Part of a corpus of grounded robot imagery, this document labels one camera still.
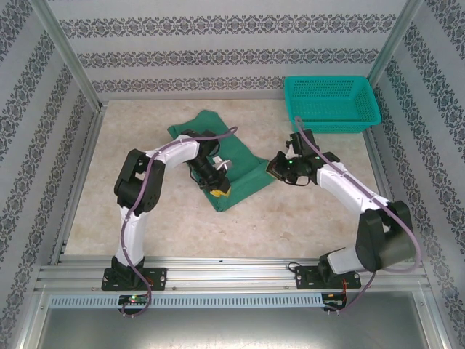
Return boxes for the green long pants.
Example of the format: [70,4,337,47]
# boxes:
[167,111,277,214]

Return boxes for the teal plastic basket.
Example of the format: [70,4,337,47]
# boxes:
[283,75,381,135]

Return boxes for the small green circuit board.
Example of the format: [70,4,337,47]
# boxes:
[118,294,149,305]
[322,292,348,309]

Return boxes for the grey metal panel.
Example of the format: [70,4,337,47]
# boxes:
[14,307,450,349]

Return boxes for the wide aluminium frame rail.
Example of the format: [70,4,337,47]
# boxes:
[34,255,432,292]

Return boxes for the thin black wire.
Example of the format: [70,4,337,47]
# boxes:
[288,257,323,273]

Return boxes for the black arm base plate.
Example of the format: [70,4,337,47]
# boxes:
[296,265,363,291]
[101,267,168,292]

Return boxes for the slotted grey cable duct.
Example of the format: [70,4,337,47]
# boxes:
[48,293,324,309]

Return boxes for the aluminium frame post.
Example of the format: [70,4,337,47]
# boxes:
[367,0,425,88]
[31,0,102,109]

